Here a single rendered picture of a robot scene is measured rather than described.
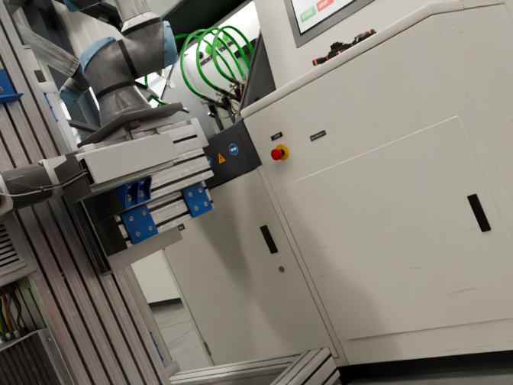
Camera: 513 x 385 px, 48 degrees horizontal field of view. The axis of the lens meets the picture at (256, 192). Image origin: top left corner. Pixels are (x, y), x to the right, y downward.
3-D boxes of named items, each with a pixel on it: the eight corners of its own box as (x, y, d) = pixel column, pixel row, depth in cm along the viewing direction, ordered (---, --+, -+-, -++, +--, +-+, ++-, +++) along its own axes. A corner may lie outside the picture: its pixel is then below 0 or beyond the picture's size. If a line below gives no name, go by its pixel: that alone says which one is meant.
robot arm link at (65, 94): (65, 84, 212) (79, 65, 219) (53, 95, 220) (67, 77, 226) (82, 98, 216) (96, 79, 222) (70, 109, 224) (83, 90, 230)
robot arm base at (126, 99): (125, 116, 149) (109, 81, 148) (93, 137, 158) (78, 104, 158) (165, 108, 161) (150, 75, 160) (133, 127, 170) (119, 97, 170)
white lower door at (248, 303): (214, 371, 234) (147, 218, 233) (218, 368, 236) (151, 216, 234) (337, 358, 190) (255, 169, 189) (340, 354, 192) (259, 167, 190)
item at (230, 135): (150, 215, 232) (133, 179, 232) (158, 211, 235) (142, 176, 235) (253, 168, 190) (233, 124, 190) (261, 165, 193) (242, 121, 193)
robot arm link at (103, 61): (98, 101, 164) (79, 58, 164) (142, 84, 166) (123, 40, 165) (90, 94, 152) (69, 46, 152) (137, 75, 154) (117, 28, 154)
